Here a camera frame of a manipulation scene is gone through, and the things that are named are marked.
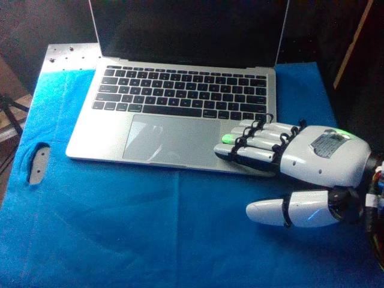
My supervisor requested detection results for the silver laptop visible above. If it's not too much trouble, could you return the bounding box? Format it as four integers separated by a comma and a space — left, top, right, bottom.
65, 0, 290, 178

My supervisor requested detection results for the wooden stick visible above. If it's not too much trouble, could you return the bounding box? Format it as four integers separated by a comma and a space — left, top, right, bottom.
332, 0, 375, 90

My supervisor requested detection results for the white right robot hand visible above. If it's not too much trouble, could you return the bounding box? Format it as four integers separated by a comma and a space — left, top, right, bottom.
213, 113, 373, 229

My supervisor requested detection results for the black tripod stand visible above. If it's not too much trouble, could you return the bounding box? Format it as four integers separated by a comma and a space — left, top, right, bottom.
0, 91, 32, 178

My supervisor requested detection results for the blue cloth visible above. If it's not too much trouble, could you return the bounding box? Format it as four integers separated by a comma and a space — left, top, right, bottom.
0, 61, 384, 288

